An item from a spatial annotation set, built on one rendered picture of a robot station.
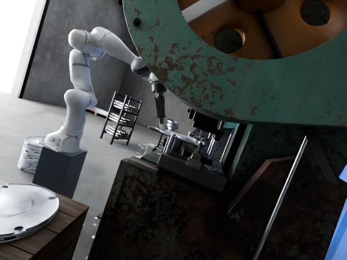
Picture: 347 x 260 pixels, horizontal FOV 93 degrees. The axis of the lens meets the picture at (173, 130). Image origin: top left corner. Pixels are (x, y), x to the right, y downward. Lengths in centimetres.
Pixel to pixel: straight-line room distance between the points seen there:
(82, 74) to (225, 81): 89
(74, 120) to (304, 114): 109
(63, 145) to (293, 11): 120
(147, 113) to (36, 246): 751
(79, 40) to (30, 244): 91
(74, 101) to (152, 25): 68
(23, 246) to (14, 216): 11
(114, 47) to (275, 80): 81
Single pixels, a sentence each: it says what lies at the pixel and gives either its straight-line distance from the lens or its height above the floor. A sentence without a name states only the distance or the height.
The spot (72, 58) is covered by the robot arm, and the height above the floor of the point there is 99.
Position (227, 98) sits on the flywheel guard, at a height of 97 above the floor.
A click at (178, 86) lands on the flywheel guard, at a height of 96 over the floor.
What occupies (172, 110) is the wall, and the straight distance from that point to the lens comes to 772.
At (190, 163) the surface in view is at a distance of 70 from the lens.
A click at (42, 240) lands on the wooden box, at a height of 35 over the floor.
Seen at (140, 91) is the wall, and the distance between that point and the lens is 833.
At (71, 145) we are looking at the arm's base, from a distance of 120.
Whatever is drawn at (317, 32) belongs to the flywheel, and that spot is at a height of 123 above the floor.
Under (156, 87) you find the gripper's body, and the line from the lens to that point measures 85.
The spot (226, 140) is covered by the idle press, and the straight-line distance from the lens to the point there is 246.
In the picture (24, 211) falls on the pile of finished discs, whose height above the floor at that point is 38.
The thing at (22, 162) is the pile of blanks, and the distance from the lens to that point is 195.
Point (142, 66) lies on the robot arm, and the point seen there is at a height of 106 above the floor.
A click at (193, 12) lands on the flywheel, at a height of 118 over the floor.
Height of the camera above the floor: 88
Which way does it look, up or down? 4 degrees down
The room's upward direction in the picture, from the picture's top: 20 degrees clockwise
